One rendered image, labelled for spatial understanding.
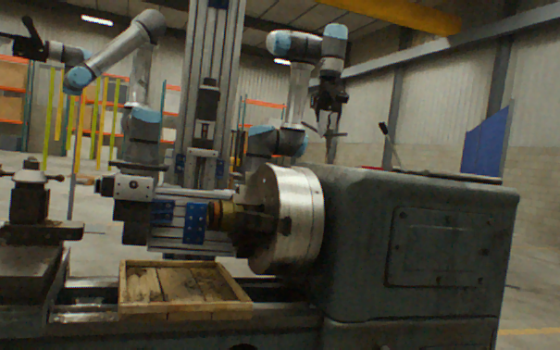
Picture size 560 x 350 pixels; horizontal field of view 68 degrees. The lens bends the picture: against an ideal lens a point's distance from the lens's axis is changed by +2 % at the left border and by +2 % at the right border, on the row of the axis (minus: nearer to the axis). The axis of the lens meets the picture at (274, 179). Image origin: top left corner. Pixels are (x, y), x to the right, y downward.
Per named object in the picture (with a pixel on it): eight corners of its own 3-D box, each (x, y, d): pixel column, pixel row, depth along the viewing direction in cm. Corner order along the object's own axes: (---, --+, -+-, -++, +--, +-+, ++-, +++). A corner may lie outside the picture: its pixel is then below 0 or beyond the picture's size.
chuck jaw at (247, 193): (265, 212, 120) (262, 177, 126) (271, 205, 116) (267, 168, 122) (229, 209, 116) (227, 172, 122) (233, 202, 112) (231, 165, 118)
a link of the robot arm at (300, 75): (269, 154, 191) (286, 33, 184) (301, 157, 194) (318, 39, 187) (274, 156, 180) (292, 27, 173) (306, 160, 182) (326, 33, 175)
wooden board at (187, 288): (218, 273, 132) (220, 260, 131) (252, 319, 98) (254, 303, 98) (118, 271, 121) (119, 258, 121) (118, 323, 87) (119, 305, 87)
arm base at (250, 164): (237, 172, 190) (240, 152, 190) (268, 176, 193) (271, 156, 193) (242, 175, 175) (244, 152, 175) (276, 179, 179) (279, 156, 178)
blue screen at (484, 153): (431, 232, 932) (446, 129, 920) (470, 239, 908) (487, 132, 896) (450, 276, 540) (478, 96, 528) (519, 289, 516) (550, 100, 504)
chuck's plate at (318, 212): (272, 245, 138) (291, 156, 130) (308, 298, 109) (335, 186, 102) (262, 245, 137) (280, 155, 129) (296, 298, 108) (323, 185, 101)
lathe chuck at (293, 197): (262, 245, 137) (280, 155, 129) (296, 298, 108) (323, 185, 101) (236, 244, 133) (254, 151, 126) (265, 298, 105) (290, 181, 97)
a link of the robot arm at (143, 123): (132, 138, 165) (136, 104, 164) (124, 137, 176) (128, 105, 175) (162, 142, 171) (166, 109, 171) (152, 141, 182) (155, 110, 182)
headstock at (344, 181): (406, 270, 167) (420, 175, 165) (511, 319, 123) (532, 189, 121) (269, 267, 146) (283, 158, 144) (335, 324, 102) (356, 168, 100)
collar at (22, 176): (51, 181, 107) (52, 169, 107) (45, 184, 100) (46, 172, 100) (15, 178, 104) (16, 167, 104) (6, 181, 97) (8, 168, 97)
